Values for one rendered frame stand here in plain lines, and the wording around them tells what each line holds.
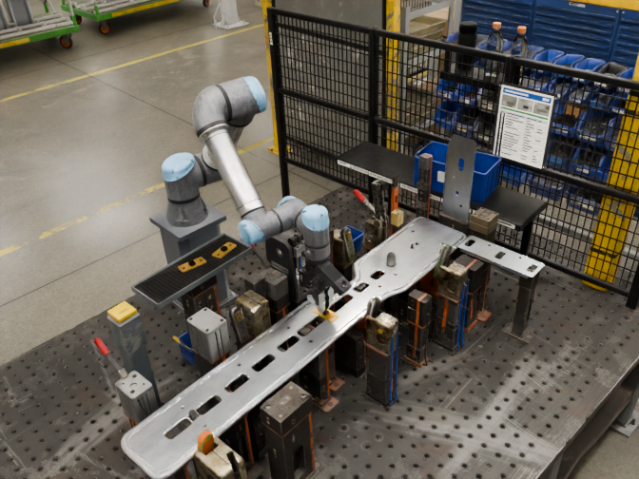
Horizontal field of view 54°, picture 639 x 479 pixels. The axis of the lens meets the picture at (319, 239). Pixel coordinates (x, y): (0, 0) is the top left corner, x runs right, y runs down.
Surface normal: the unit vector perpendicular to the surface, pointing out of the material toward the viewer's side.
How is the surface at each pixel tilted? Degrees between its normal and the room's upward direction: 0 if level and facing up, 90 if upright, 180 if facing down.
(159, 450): 0
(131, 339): 90
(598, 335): 0
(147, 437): 0
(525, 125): 90
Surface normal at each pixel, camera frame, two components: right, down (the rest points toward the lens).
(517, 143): -0.67, 0.44
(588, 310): -0.04, -0.83
